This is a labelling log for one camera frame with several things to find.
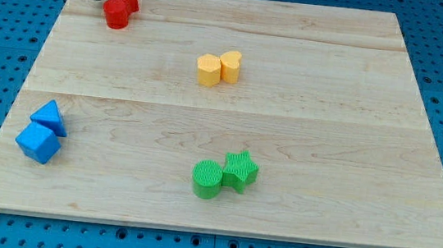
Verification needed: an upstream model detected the blue cube block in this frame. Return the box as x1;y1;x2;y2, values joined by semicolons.
16;122;61;164

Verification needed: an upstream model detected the yellow heart block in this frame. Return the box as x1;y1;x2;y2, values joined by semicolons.
220;50;242;84

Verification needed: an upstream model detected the red cylinder block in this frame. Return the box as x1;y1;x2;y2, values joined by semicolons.
103;0;129;30

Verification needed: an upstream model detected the green star block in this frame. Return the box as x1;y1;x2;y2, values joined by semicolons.
221;150;259;194

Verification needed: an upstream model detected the yellow hexagon block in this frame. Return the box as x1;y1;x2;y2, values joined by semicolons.
196;53;221;87

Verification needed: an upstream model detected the green cylinder block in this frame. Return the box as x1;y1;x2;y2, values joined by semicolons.
192;159;223;200

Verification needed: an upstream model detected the blue triangle block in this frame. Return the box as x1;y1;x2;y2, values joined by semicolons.
30;99;68;137

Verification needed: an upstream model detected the light wooden board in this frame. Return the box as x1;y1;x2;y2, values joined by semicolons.
0;0;443;248

